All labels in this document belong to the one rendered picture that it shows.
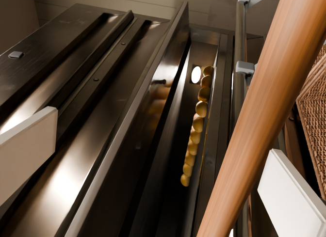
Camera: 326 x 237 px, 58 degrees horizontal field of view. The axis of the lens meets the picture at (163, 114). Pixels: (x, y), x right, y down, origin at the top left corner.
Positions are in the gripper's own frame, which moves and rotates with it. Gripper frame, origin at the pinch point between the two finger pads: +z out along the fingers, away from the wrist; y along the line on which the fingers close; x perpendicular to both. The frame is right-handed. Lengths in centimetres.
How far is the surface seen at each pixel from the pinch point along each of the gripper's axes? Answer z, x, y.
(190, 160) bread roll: 131, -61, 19
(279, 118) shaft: 2.8, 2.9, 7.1
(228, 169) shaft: 5.6, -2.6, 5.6
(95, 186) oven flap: 38.3, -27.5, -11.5
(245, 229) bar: 12.1, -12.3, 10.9
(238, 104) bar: 34.2, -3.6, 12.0
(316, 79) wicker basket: 98, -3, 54
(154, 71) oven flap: 84, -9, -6
